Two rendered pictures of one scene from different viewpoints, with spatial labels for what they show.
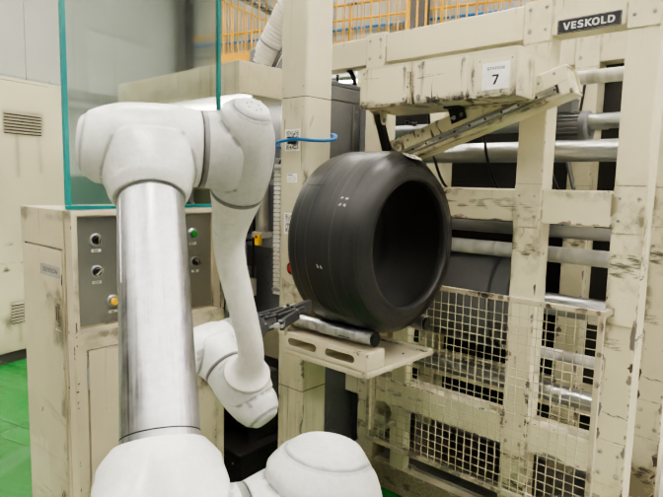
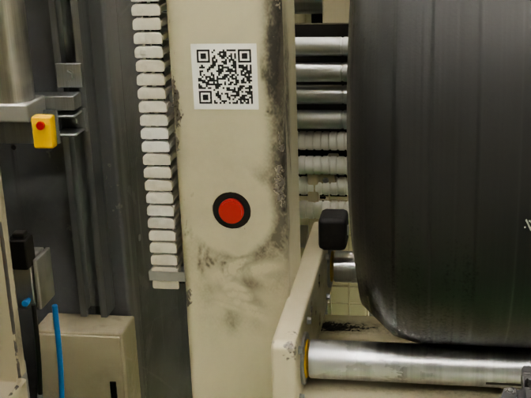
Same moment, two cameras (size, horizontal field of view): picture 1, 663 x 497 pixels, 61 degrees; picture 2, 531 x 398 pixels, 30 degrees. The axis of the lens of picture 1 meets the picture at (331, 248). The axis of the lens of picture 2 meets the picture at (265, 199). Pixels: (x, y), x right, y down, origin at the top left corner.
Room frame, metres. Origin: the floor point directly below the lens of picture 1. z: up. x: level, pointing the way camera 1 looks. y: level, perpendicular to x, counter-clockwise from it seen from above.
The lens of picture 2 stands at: (1.02, 0.69, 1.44)
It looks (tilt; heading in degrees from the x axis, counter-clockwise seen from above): 18 degrees down; 328
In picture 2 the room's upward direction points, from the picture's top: 2 degrees counter-clockwise
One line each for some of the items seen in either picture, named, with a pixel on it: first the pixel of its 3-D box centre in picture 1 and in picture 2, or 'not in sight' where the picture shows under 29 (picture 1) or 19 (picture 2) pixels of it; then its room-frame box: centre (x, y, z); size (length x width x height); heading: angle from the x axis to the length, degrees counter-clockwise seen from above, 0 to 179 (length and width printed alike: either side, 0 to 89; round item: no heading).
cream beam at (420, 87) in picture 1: (449, 86); not in sight; (2.01, -0.40, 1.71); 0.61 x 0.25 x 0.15; 48
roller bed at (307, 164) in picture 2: not in sight; (310, 122); (2.30, -0.20, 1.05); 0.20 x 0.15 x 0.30; 48
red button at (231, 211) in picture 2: not in sight; (231, 209); (1.98, 0.14, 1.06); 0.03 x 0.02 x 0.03; 48
